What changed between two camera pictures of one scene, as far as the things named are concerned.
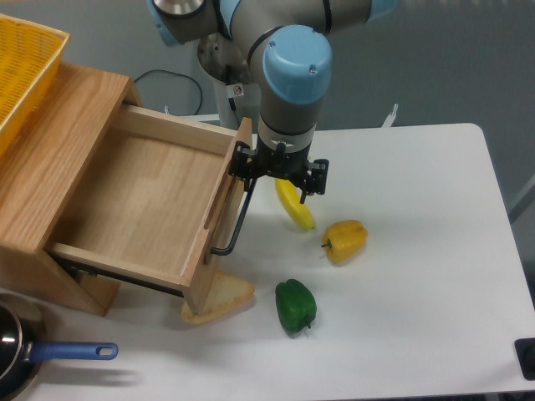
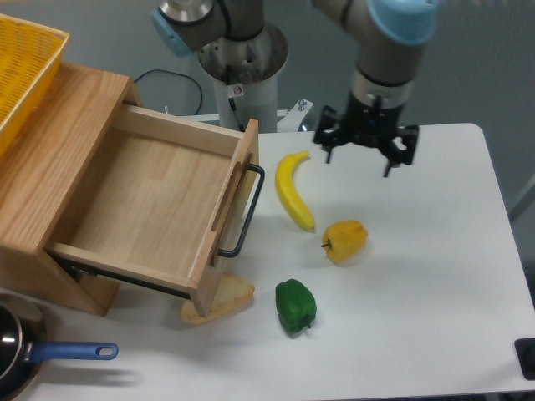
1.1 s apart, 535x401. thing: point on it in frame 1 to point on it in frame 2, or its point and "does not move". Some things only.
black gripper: [292, 164] to [365, 125]
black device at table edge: [525, 352] does not move
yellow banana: [289, 195] does not move
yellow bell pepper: [344, 240] does not move
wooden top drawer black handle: [238, 220] to [261, 176]
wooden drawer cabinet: [43, 164] does not move
